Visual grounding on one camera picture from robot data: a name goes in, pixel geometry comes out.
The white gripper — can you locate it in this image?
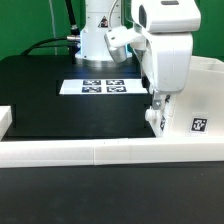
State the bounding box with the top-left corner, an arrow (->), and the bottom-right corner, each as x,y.
137,31 -> 193,110

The white drawer cabinet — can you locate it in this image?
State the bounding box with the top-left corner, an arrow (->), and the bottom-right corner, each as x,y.
146,55 -> 224,138

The white drawer box front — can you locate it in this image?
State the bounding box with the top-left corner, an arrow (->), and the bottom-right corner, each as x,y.
145,108 -> 166,137

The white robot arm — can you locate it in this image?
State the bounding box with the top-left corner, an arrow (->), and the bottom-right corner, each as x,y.
76,0 -> 201,100

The marker sheet on table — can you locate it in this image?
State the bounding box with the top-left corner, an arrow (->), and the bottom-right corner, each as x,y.
59,79 -> 147,95

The grey camera on gripper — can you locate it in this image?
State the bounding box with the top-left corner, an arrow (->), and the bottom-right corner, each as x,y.
131,0 -> 201,33

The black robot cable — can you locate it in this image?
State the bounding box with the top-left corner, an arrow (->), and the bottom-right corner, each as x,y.
20,0 -> 82,64

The white fence left wall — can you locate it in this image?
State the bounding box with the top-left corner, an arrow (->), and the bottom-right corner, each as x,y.
0,106 -> 12,141

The white fence wall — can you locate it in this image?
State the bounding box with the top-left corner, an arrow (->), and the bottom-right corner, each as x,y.
0,106 -> 12,141
0,137 -> 224,168

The white fence front wall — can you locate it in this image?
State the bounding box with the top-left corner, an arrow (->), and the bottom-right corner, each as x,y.
0,137 -> 224,168

